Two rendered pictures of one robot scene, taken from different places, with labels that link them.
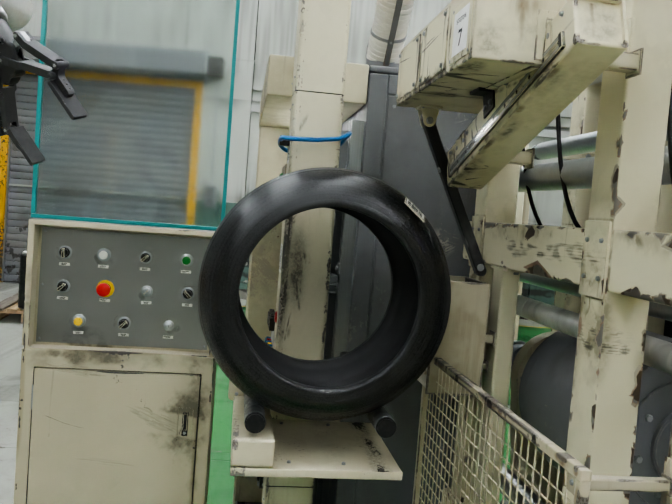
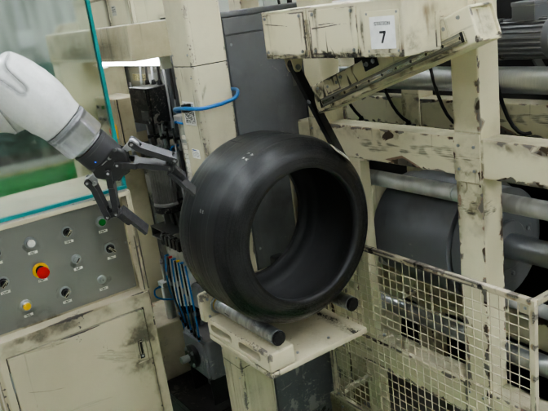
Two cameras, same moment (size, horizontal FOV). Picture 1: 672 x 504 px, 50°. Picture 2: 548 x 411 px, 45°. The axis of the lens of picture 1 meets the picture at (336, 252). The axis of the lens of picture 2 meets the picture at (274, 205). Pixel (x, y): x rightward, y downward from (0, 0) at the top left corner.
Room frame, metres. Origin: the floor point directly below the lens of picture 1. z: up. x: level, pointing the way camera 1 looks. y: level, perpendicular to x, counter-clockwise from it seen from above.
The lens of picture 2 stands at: (-0.08, 0.82, 1.80)
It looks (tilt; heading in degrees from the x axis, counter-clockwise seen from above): 17 degrees down; 335
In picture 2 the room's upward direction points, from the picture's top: 8 degrees counter-clockwise
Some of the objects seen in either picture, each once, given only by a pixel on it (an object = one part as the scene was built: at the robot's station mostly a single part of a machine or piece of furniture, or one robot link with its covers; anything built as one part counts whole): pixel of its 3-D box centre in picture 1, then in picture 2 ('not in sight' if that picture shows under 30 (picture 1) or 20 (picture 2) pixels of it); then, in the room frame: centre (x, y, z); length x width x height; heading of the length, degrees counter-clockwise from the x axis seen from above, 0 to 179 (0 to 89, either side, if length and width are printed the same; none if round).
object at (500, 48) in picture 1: (481, 59); (355, 27); (1.58, -0.28, 1.71); 0.61 x 0.25 x 0.15; 8
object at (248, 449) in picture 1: (251, 427); (249, 338); (1.64, 0.16, 0.84); 0.36 x 0.09 x 0.06; 8
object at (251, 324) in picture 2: (253, 400); (246, 320); (1.64, 0.16, 0.90); 0.35 x 0.05 x 0.05; 8
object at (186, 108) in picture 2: (314, 141); (205, 101); (1.91, 0.08, 1.54); 0.19 x 0.19 x 0.06; 8
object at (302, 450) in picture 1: (309, 445); (286, 332); (1.66, 0.03, 0.80); 0.37 x 0.36 x 0.02; 98
